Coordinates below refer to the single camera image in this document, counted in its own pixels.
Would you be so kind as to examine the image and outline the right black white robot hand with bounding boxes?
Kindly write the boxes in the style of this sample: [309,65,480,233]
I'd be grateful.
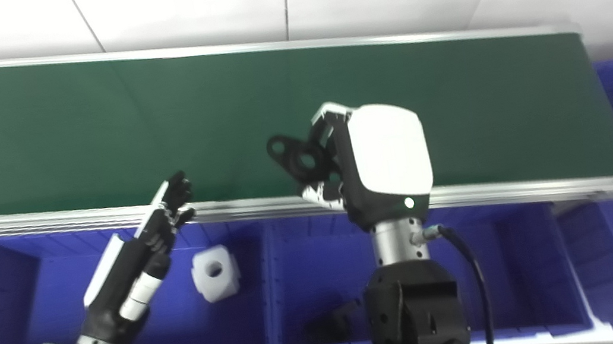
[289,89,440,240]

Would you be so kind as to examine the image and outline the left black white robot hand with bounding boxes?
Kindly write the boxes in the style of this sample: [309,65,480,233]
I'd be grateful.
[64,169,214,344]

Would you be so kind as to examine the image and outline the white cube part with hole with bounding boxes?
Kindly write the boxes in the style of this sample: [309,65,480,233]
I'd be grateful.
[188,242,245,305]

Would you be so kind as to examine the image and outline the green conveyor belt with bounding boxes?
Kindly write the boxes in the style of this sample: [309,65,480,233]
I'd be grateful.
[0,0,613,264]
[0,0,613,286]

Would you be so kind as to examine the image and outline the black flange part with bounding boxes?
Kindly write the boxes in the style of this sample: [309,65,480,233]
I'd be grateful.
[302,299,372,344]
[264,127,340,193]

